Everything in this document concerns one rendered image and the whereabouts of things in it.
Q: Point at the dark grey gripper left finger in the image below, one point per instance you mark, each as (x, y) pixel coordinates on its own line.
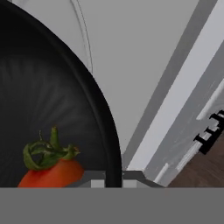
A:
(97, 175)

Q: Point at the red tomato with green stem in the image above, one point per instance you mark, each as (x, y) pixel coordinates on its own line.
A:
(55, 173)

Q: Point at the black stepped object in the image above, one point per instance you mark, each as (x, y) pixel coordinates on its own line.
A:
(210, 140)

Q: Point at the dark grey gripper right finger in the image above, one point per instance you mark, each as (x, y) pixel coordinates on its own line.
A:
(131, 175)

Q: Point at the black bowl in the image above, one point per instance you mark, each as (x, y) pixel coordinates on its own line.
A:
(43, 87)

